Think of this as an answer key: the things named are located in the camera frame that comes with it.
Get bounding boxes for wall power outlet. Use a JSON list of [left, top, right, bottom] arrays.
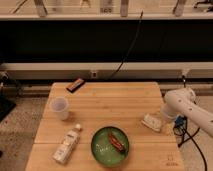
[[91, 71, 98, 79]]

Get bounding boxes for black hanging cable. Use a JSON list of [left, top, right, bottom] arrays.
[[105, 10, 145, 80]]

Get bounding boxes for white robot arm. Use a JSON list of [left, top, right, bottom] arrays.
[[160, 88, 213, 137]]

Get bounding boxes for dark chocolate bar wrapper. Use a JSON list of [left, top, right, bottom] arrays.
[[66, 78, 85, 93]]

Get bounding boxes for green bowl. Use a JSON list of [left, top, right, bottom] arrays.
[[91, 126, 130, 168]]

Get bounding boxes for brown snack bar in bowl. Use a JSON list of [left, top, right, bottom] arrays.
[[108, 133, 126, 154]]

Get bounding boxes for blue connector box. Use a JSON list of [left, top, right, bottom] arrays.
[[174, 116, 185, 128]]

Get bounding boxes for white plastic bottle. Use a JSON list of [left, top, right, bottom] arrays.
[[53, 124, 82, 164]]

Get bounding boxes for black floor cables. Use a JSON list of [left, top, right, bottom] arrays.
[[173, 116, 209, 171]]

